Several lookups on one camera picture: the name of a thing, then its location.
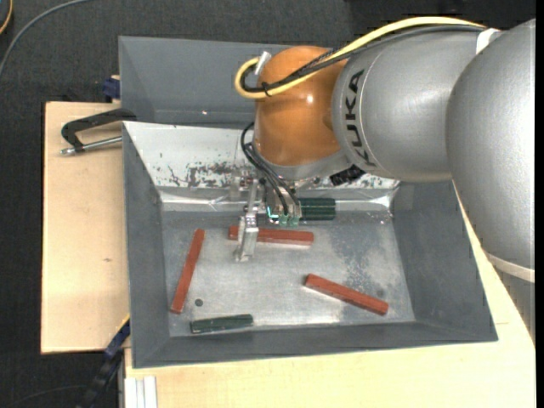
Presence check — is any grey metal bin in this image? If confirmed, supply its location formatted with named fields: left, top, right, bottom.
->
left=117, top=35, right=499, bottom=369

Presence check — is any pale wood board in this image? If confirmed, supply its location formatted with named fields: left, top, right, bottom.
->
left=40, top=101, right=133, bottom=354

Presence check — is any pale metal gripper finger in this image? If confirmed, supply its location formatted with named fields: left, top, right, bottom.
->
left=233, top=216, right=249, bottom=264
left=245, top=214, right=261, bottom=258

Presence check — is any red-brown flat block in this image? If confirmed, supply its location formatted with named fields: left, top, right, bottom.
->
left=169, top=228, right=207, bottom=315
left=228, top=225, right=315, bottom=248
left=303, top=273, right=390, bottom=317

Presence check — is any dark green flat block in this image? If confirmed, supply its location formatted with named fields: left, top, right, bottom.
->
left=297, top=197, right=337, bottom=222
left=189, top=314, right=255, bottom=335

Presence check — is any black cylinder on white bracket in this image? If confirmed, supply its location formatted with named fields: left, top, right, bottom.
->
left=329, top=164, right=366, bottom=188

